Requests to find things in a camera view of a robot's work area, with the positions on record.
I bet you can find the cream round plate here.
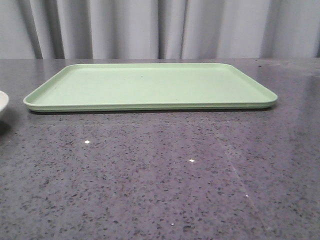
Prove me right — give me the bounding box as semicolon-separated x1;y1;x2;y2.
0;90;10;119

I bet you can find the light green plastic tray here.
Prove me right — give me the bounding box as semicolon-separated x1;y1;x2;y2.
23;63;278;113

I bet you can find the grey pleated curtain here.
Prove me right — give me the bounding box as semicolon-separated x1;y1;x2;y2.
0;0;320;60

